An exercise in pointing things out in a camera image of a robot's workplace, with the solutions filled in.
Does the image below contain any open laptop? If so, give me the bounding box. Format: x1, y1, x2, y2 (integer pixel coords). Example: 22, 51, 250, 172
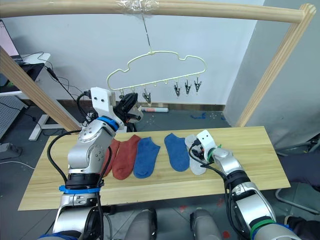
0, 19, 24, 66

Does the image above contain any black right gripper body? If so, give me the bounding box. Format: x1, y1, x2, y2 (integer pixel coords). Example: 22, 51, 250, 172
189, 139, 206, 161

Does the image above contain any pale yellow clip hanger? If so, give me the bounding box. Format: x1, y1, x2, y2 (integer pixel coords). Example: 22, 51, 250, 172
106, 11, 208, 92

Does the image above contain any red sock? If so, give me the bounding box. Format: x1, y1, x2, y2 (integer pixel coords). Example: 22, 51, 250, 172
111, 134, 142, 181
102, 138, 121, 178

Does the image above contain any grey power strip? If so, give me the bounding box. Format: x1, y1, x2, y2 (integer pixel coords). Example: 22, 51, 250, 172
0, 142, 23, 161

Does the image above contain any clear plastic tape wrap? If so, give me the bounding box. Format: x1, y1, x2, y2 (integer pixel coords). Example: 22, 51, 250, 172
114, 0, 161, 15

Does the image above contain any white chair base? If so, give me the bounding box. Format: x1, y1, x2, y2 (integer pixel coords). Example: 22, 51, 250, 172
274, 186, 320, 215

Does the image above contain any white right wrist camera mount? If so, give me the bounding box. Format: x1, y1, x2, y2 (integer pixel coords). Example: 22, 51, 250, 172
195, 129, 219, 164

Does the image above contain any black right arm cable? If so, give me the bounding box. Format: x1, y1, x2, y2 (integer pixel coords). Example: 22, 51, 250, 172
188, 143, 241, 240

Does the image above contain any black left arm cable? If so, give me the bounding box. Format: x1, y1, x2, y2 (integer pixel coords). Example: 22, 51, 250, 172
47, 92, 105, 240

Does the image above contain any wooden rack crossbar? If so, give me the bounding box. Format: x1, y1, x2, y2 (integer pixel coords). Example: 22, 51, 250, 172
0, 0, 317, 25

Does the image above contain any dark rounded grey shape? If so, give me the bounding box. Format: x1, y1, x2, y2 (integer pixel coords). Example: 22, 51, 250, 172
129, 208, 159, 240
189, 208, 223, 240

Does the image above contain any grey sock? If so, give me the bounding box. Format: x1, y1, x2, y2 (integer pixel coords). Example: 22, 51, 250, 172
184, 134, 208, 176

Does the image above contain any blue sock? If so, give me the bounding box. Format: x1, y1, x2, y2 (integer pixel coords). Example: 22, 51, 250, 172
132, 136, 161, 179
163, 132, 191, 173

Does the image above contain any black power cable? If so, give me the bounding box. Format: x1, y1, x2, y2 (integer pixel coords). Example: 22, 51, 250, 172
22, 51, 87, 103

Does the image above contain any black pad on desk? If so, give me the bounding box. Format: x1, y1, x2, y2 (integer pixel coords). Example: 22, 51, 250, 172
19, 62, 45, 82

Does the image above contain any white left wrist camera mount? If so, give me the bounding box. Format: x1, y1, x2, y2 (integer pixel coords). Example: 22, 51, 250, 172
90, 86, 117, 116

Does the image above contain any rolled paper tube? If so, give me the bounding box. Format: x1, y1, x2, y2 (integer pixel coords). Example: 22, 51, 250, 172
140, 107, 169, 113

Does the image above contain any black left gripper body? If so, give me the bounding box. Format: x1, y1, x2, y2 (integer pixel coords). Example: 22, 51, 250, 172
113, 99, 144, 126

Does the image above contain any white desk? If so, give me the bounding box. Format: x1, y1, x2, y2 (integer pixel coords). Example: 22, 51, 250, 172
0, 52, 66, 141

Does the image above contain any grey perforated panel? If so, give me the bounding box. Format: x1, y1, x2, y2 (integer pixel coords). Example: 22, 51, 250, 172
0, 95, 29, 140

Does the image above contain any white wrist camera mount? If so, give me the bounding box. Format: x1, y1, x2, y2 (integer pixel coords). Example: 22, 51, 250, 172
195, 129, 219, 164
90, 86, 117, 116

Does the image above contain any white floor cable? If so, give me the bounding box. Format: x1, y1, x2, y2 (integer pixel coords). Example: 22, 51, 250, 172
0, 159, 36, 171

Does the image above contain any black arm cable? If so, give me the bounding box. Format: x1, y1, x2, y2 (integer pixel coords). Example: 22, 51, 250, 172
47, 92, 105, 240
188, 143, 241, 240

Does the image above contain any wooden rack post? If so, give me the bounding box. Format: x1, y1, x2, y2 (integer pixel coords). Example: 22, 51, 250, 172
234, 4, 317, 128
0, 46, 83, 131

